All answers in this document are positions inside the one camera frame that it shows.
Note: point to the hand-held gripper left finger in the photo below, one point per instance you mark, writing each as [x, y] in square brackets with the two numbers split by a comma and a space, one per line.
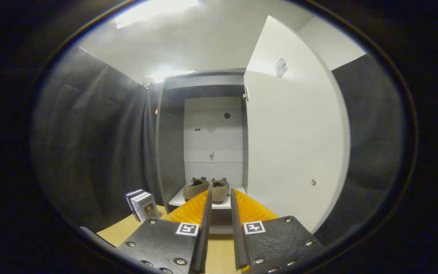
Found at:
[205, 232]

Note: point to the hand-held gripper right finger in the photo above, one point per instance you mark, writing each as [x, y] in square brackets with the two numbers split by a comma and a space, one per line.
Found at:
[237, 232]

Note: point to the brown fuzzy shoe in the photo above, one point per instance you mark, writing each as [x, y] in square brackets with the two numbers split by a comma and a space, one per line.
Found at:
[219, 188]
[194, 188]

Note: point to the grey shoe cabinet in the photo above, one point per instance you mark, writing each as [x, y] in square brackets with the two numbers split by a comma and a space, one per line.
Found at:
[169, 144]

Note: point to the white shoe cabinet door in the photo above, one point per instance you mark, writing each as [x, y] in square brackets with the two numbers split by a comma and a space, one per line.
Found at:
[295, 133]

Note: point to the white cabinet shelf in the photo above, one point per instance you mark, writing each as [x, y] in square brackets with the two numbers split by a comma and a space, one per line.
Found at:
[176, 201]

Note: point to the metal door hinge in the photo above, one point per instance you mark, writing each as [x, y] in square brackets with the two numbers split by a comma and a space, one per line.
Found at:
[246, 95]

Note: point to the grey cover book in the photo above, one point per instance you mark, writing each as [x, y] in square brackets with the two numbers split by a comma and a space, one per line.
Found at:
[148, 209]

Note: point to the white cover book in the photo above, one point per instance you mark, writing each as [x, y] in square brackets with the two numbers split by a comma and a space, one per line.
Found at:
[134, 199]

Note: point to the dark blue cover book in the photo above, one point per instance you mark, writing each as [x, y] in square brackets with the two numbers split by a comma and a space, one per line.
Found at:
[128, 196]

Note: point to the black backdrop cloth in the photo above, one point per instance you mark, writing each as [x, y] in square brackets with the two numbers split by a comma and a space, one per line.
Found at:
[89, 133]

